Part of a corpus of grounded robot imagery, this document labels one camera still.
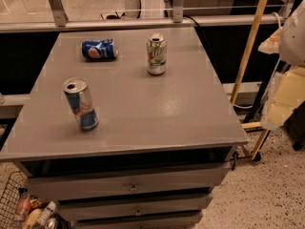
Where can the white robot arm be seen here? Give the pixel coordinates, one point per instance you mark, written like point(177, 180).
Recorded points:
point(289, 42)

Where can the metal railing frame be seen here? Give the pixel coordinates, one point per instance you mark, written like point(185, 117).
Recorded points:
point(82, 15)

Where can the grey drawer cabinet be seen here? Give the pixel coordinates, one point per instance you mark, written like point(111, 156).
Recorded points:
point(161, 145)

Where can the blue pepsi can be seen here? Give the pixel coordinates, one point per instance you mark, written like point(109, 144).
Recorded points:
point(99, 49)

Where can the red bull can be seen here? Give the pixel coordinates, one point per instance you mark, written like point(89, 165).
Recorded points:
point(78, 94)

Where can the wooden easel frame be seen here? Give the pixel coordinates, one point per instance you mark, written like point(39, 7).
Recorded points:
point(248, 48)

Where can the white packet in basket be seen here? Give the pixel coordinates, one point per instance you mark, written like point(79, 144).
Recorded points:
point(46, 214)

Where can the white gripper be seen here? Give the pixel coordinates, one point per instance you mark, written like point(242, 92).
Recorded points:
point(294, 38)

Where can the yellow item in basket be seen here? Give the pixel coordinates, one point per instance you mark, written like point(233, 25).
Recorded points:
point(31, 218)

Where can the red snack bag in basket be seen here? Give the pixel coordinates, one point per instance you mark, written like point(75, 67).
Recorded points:
point(22, 209)

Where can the green 7up can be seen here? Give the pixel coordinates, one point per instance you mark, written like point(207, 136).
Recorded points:
point(156, 53)

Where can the wire basket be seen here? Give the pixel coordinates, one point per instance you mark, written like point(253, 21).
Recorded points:
point(14, 190)

